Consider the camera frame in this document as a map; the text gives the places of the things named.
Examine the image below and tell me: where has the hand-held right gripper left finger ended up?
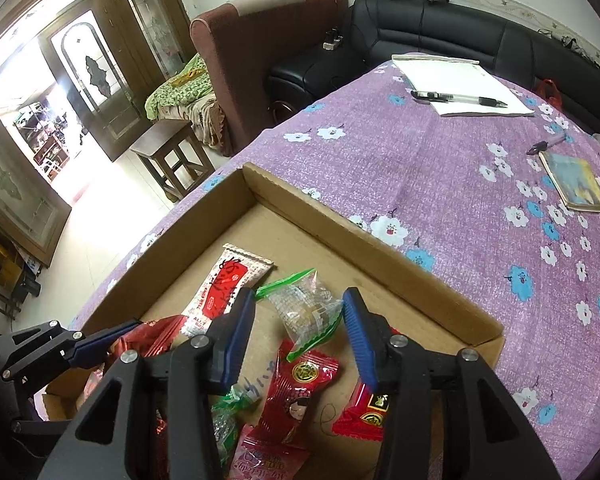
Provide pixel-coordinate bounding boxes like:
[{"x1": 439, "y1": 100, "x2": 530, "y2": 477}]
[{"x1": 37, "y1": 287, "x2": 257, "y2": 480}]

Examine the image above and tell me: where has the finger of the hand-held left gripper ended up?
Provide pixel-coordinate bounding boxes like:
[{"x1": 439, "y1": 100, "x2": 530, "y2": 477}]
[{"x1": 0, "y1": 320, "x2": 144, "y2": 380}]

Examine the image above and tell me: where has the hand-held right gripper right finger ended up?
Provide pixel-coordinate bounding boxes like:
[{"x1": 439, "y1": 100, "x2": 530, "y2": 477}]
[{"x1": 342, "y1": 287, "x2": 563, "y2": 480}]

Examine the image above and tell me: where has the shiny red snack packet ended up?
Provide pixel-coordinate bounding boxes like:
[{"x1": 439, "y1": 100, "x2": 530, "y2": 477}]
[
  {"x1": 114, "y1": 314, "x2": 189, "y2": 362},
  {"x1": 152, "y1": 409, "x2": 172, "y2": 462}
]

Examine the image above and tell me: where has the long white red snack packet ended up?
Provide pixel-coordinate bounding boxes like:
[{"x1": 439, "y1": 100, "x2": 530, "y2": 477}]
[{"x1": 182, "y1": 243, "x2": 275, "y2": 339}]

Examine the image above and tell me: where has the red gold emblem snack packet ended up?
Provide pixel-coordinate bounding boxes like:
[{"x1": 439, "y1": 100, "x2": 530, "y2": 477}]
[
  {"x1": 240, "y1": 340, "x2": 341, "y2": 456},
  {"x1": 332, "y1": 382, "x2": 394, "y2": 442}
]

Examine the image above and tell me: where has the shallow cardboard box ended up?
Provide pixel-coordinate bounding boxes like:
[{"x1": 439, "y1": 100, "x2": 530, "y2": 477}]
[{"x1": 42, "y1": 161, "x2": 506, "y2": 480}]

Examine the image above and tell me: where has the pink plastic packet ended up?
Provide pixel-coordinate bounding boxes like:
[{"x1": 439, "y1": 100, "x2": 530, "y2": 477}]
[{"x1": 81, "y1": 364, "x2": 112, "y2": 407}]

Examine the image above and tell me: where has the small black stool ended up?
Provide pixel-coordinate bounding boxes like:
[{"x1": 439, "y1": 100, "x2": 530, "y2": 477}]
[{"x1": 0, "y1": 259, "x2": 44, "y2": 319}]

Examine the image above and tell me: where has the purple floral tablecloth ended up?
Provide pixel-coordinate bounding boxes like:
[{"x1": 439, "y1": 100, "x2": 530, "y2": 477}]
[{"x1": 70, "y1": 52, "x2": 600, "y2": 480}]

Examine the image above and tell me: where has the outdoor storage shelf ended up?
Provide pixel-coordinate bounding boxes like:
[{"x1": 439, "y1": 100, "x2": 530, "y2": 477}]
[{"x1": 12, "y1": 102, "x2": 72, "y2": 182}]

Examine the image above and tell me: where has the wooden stool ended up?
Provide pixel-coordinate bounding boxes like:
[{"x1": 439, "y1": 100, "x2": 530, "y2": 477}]
[{"x1": 130, "y1": 119, "x2": 216, "y2": 204}]

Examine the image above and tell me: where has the beige patterned cloth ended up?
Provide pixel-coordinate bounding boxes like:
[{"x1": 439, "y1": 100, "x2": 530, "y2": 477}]
[{"x1": 186, "y1": 97, "x2": 234, "y2": 157}]

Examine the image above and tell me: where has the wooden glass door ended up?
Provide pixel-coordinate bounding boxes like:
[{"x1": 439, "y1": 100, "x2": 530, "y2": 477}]
[
  {"x1": 102, "y1": 0, "x2": 197, "y2": 85},
  {"x1": 39, "y1": 9, "x2": 137, "y2": 162}
]

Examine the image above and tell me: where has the green floral blanket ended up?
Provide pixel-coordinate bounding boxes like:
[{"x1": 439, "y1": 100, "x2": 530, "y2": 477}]
[{"x1": 146, "y1": 54, "x2": 216, "y2": 121}]

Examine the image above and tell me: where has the black clear pen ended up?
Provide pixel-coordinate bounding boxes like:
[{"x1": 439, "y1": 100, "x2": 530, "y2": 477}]
[{"x1": 411, "y1": 90, "x2": 509, "y2": 109}]

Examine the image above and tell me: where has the worn colourful booklet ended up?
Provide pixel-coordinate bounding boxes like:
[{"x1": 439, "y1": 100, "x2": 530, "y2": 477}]
[{"x1": 538, "y1": 151, "x2": 600, "y2": 212}]

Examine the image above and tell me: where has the small dark marker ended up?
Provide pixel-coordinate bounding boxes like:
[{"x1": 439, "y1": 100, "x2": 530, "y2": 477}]
[{"x1": 526, "y1": 132, "x2": 569, "y2": 156}]

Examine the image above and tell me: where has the white notepad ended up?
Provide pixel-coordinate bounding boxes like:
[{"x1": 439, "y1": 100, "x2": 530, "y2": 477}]
[{"x1": 391, "y1": 54, "x2": 537, "y2": 118}]

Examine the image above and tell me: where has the maroon armchair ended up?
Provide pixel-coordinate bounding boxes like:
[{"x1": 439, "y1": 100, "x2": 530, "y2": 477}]
[{"x1": 190, "y1": 0, "x2": 350, "y2": 157}]

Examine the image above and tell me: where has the red plastic bag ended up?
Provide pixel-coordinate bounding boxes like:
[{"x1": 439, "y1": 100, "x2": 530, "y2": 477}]
[{"x1": 535, "y1": 79, "x2": 564, "y2": 109}]

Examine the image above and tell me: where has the black leather sofa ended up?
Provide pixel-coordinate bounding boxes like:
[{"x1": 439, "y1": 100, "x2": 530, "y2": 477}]
[{"x1": 267, "y1": 0, "x2": 600, "y2": 137}]

